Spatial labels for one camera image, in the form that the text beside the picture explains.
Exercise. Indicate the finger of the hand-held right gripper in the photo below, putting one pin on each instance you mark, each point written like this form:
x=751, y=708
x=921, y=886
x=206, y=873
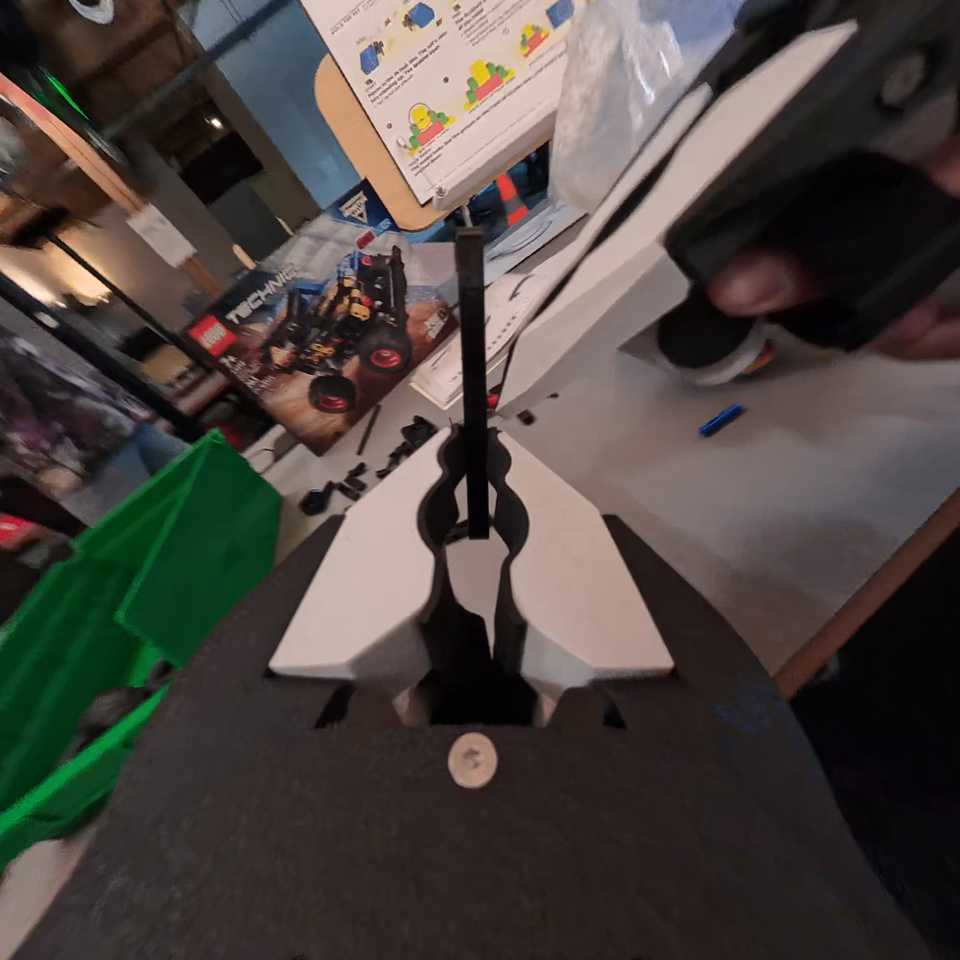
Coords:
x=765, y=150
x=637, y=180

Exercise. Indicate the clear plastic bag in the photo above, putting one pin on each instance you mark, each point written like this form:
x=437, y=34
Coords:
x=622, y=97

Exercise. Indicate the round black white container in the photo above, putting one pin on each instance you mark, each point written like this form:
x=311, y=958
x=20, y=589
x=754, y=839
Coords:
x=705, y=345

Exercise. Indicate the long black lego beam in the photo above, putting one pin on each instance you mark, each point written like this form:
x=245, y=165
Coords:
x=472, y=375

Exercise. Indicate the blue lego pin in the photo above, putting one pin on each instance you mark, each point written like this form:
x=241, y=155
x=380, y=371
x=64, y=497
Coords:
x=721, y=420

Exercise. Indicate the printed instruction sheet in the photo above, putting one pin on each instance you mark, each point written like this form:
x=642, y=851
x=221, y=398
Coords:
x=450, y=82

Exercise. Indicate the green fabric bag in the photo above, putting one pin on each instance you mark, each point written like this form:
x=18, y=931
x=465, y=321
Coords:
x=150, y=570

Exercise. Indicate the wooden beam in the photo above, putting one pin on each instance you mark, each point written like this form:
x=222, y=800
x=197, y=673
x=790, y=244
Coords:
x=90, y=157

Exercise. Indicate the person's right hand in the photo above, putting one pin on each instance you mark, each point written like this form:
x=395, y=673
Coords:
x=765, y=281

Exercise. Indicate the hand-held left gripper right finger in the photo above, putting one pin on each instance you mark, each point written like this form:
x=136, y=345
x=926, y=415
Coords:
x=585, y=592

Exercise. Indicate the lego truck set box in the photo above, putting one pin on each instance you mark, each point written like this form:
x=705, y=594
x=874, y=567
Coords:
x=300, y=330

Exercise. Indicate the orange traffic cone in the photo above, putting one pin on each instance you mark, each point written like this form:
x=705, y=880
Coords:
x=513, y=201

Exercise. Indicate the small black lego piece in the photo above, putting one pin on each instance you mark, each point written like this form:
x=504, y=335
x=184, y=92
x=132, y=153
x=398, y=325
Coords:
x=418, y=433
x=316, y=499
x=352, y=480
x=391, y=459

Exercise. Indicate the white stand base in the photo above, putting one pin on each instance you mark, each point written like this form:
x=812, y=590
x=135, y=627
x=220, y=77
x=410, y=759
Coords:
x=525, y=232

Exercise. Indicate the thin black lego axle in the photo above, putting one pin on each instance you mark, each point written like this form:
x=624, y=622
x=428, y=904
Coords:
x=369, y=429

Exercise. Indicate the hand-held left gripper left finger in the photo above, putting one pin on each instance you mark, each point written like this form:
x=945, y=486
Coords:
x=360, y=592

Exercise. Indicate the white paper note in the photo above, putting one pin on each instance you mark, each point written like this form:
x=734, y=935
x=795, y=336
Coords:
x=161, y=234

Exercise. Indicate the open lego instruction booklet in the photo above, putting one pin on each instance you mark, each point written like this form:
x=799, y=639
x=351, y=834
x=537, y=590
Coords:
x=502, y=322

